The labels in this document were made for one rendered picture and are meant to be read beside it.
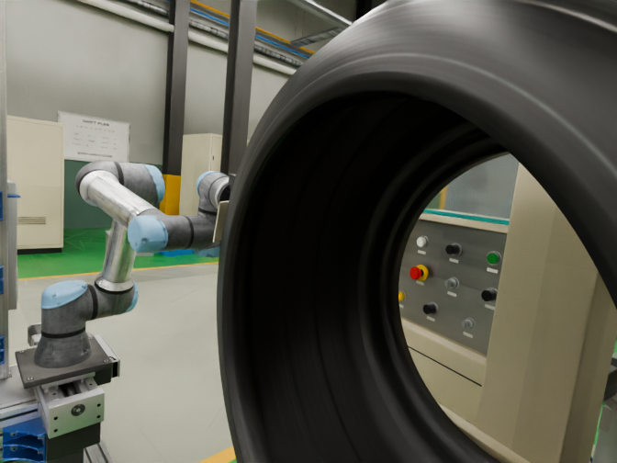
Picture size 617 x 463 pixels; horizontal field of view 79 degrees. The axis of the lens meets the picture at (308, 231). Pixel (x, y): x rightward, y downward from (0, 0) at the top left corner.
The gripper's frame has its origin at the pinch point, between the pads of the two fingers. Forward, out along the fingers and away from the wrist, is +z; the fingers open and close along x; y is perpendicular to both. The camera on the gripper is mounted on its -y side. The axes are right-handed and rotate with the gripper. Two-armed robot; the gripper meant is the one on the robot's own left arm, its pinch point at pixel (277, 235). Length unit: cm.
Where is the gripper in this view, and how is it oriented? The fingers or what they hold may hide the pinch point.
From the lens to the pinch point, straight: 62.5
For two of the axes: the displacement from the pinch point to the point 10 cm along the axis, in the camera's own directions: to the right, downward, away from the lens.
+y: 1.6, -9.6, -2.3
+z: 5.3, 2.8, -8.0
